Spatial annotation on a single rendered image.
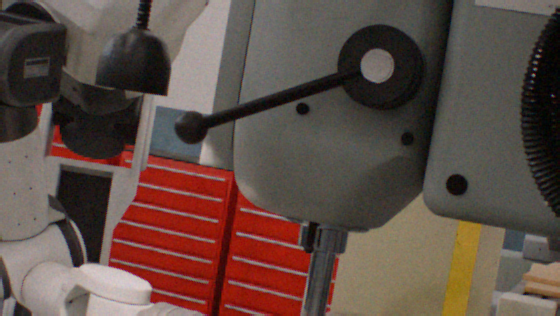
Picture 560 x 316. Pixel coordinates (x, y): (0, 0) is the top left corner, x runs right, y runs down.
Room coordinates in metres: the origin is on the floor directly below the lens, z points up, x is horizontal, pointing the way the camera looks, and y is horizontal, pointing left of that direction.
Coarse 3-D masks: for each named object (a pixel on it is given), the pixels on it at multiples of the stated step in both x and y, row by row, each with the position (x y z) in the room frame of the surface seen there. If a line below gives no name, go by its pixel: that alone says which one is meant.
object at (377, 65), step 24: (360, 48) 0.85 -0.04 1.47; (384, 48) 0.84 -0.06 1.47; (408, 48) 0.84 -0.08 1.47; (360, 72) 0.85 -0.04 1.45; (384, 72) 0.84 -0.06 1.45; (408, 72) 0.84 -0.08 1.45; (264, 96) 0.87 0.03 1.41; (288, 96) 0.86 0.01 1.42; (360, 96) 0.85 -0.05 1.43; (384, 96) 0.84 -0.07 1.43; (408, 96) 0.84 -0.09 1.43; (192, 120) 0.88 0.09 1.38; (216, 120) 0.88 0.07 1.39; (192, 144) 0.89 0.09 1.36
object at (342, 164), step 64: (256, 0) 0.94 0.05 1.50; (320, 0) 0.89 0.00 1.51; (384, 0) 0.88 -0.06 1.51; (448, 0) 0.88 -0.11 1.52; (256, 64) 0.92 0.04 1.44; (320, 64) 0.89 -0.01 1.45; (256, 128) 0.91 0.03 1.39; (320, 128) 0.89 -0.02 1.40; (384, 128) 0.87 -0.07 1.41; (256, 192) 0.94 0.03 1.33; (320, 192) 0.91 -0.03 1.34; (384, 192) 0.90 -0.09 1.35
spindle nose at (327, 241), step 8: (304, 232) 0.97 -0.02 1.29; (320, 232) 0.96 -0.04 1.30; (328, 232) 0.96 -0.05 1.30; (336, 232) 0.96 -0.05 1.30; (344, 232) 0.97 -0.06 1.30; (304, 240) 0.97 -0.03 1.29; (320, 240) 0.96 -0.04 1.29; (328, 240) 0.96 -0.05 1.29; (336, 240) 0.96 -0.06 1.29; (344, 240) 0.97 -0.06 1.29; (320, 248) 0.96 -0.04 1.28; (328, 248) 0.96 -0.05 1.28; (336, 248) 0.96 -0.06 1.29; (344, 248) 0.97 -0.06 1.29
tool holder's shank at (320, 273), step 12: (312, 264) 0.98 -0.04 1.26; (324, 264) 0.97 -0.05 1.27; (312, 276) 0.98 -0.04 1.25; (324, 276) 0.97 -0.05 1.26; (312, 288) 0.97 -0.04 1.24; (324, 288) 0.97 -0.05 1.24; (312, 300) 0.97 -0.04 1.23; (324, 300) 0.97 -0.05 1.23; (300, 312) 0.98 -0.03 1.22; (312, 312) 0.97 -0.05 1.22; (324, 312) 0.98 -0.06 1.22
